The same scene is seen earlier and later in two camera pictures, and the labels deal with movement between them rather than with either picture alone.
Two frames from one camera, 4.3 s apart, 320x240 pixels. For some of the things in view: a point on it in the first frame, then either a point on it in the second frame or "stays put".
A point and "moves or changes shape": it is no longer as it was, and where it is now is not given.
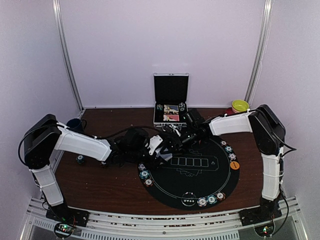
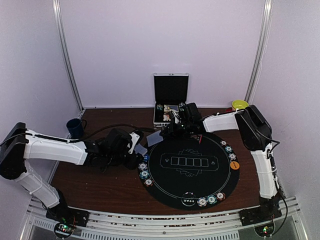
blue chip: (232, 156) stays put
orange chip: (220, 196) stays put
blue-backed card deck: (164, 153) moves or changes shape
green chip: (144, 174) stays put
